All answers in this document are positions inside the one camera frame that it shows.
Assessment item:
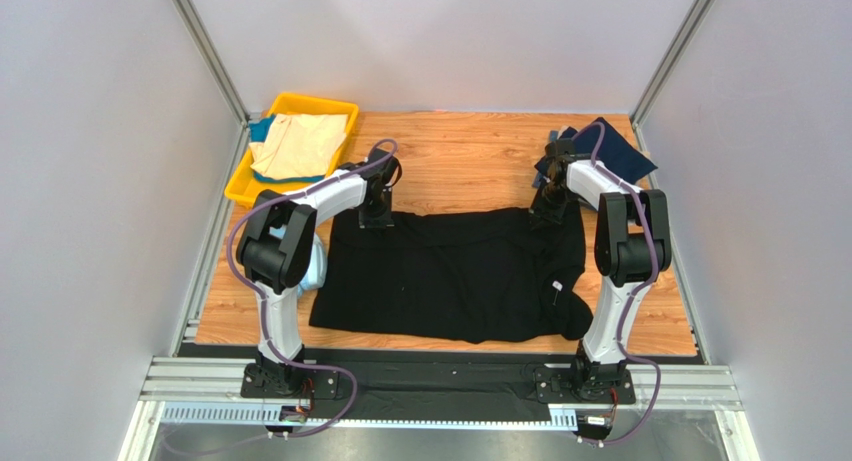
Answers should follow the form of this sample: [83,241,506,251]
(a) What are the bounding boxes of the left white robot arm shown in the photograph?
[226,139,402,383]

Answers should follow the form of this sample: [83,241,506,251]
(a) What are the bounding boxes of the black t shirt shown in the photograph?
[309,206,593,344]

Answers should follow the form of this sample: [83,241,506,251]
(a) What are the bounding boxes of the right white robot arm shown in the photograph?
[529,139,672,390]

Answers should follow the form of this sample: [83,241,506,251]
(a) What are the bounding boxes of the cream t shirt in tray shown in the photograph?
[249,114,348,179]

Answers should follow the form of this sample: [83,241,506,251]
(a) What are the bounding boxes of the yellow plastic tray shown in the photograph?
[224,92,361,221]

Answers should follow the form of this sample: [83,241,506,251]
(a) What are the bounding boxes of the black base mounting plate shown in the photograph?
[240,348,636,422]

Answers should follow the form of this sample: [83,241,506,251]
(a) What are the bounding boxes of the aluminium frame rail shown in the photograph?
[170,0,250,357]

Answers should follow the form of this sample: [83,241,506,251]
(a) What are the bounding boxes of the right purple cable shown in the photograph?
[572,120,663,447]

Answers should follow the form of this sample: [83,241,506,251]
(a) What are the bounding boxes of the teal t shirt in tray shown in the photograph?
[249,114,324,184]

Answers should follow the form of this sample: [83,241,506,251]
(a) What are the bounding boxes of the folded navy t shirt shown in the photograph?
[547,117,658,184]

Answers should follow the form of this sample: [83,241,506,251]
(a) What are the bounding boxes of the light blue headphones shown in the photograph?
[268,226,328,297]

